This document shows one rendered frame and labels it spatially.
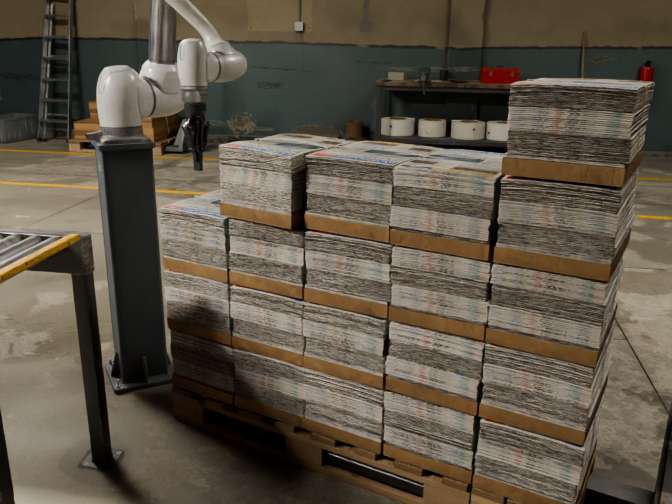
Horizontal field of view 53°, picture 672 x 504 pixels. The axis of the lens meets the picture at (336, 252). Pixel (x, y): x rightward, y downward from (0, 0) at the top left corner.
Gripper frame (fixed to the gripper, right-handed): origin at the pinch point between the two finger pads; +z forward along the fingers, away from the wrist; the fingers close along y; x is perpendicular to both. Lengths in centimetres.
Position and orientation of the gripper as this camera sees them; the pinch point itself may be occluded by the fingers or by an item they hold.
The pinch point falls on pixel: (197, 160)
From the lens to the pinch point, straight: 246.6
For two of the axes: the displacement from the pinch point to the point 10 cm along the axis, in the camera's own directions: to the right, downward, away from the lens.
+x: -8.7, -1.6, 4.6
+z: -0.1, 9.5, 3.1
